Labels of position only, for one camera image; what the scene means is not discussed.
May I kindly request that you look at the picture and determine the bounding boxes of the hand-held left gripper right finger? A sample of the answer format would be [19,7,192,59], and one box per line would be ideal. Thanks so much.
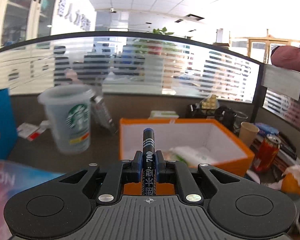
[155,150,243,204]

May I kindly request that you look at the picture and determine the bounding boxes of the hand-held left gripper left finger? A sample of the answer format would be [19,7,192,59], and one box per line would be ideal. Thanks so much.
[59,151,143,205]

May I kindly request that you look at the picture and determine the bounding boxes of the black marker pen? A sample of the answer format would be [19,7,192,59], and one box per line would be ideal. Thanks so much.
[140,128,157,197]

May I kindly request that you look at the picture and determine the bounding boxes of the white and green tissue packet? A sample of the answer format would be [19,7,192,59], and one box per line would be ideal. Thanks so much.
[169,147,217,167]

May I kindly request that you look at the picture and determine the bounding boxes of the orange cardboard box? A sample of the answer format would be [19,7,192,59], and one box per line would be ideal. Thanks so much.
[119,117,255,196]

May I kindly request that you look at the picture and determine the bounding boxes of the white and green box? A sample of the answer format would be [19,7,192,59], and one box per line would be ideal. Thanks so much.
[149,110,179,119]

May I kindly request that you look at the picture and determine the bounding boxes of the clear plastic bottle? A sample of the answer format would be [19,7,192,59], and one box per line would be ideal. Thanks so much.
[91,95,118,133]

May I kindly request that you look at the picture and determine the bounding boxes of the yellow building block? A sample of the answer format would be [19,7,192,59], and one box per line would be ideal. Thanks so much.
[199,94,217,111]

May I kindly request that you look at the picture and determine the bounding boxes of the clear plastic cup green logo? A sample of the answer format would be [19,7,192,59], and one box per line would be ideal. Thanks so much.
[37,84,95,155]

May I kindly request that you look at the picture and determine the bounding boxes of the beige paper cup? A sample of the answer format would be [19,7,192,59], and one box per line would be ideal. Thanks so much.
[239,122,260,147]

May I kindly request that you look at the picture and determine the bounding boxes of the striped frosted glass partition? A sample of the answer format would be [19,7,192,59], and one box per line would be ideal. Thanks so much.
[0,31,262,103]

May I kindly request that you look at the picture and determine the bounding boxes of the red drink can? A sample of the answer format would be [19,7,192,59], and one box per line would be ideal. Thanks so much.
[252,134,282,172]

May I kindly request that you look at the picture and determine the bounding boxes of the red and white card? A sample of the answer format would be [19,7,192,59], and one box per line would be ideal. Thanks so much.
[16,120,50,141]

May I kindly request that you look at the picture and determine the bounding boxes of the blue snack packet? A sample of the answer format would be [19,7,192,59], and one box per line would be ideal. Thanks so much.
[255,122,279,136]

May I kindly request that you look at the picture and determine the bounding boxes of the green potted plant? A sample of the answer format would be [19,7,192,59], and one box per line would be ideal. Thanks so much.
[132,27,177,56]

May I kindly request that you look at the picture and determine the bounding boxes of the colourful magazine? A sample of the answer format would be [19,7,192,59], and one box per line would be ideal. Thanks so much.
[0,158,65,240]

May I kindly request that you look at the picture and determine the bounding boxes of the crumpled white tissue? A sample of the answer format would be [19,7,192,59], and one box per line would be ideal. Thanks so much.
[281,164,300,188]

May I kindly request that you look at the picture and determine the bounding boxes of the striped glass side partition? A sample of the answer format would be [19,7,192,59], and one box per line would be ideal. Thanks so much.
[261,64,300,132]

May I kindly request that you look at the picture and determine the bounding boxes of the blue paper bag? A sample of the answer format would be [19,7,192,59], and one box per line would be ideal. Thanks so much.
[0,88,18,159]

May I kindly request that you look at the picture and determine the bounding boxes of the white glass-door cabinet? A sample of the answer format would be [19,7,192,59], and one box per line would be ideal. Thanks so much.
[0,0,63,51]

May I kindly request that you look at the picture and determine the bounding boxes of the round metal wire basket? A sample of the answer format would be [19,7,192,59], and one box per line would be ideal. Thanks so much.
[236,111,248,131]

